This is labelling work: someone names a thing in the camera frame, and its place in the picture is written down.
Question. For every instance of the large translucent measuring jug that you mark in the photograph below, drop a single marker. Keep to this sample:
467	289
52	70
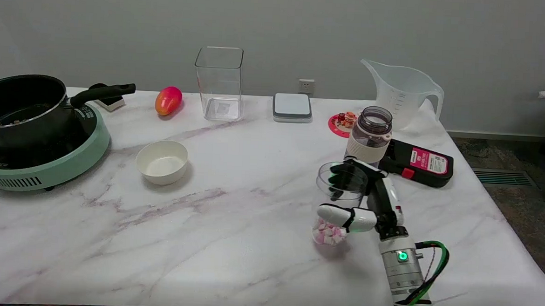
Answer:
404	92

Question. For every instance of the small white black object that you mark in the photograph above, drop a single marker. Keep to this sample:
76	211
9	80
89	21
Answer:
112	104

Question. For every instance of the green induction cooker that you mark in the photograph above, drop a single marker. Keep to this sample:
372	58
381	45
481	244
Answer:
43	171

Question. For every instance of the black device with red label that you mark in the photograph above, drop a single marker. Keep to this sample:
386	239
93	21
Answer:
428	161

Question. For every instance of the white wall socket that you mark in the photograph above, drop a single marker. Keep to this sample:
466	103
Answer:
306	86

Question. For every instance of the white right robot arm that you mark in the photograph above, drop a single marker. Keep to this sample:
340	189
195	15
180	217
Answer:
401	276

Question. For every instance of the floor vent grille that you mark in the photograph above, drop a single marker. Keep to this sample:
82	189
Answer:
504	177

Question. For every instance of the pink white candy pieces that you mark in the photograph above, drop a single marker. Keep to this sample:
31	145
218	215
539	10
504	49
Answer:
326	235

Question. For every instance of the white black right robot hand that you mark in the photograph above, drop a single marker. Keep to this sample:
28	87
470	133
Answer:
384	203

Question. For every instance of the clear bottle with beige sleeve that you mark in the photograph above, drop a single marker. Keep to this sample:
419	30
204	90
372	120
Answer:
368	146

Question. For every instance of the small clear measuring cup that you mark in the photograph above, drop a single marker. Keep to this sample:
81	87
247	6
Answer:
326	198

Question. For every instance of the red yellow mango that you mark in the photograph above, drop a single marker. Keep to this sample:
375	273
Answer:
168	101

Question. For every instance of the white ceramic bowl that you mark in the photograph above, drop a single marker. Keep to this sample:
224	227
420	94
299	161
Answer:
161	163

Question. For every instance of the clear square plastic container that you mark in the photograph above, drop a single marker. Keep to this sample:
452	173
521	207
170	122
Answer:
219	89

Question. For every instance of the red round coaster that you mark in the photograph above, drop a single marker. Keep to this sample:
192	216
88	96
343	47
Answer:
335	127

